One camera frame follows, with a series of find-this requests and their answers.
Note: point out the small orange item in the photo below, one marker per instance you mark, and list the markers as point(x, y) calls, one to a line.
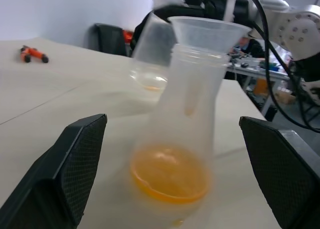
point(128, 36)

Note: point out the orange box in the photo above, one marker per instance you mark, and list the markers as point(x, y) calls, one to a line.
point(262, 87)

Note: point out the plastic flask with orange liquid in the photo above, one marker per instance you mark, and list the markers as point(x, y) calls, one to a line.
point(175, 129)

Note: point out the clear plastic funnel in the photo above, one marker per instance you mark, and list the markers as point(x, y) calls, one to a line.
point(207, 31)

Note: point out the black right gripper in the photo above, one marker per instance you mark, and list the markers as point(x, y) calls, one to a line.
point(215, 4)

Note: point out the cluttered grey work desk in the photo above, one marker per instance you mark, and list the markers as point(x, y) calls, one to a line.
point(250, 69)

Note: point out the orange black pliers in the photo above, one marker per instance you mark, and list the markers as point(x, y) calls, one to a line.
point(33, 54)

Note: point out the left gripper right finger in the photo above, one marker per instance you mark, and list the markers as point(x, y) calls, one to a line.
point(287, 179)

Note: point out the seated person in dark clothes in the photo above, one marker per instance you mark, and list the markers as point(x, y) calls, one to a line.
point(252, 47)

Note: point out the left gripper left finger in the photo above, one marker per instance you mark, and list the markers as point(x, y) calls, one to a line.
point(50, 179)

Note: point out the brown cardboard box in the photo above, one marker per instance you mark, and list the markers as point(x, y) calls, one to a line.
point(286, 97)

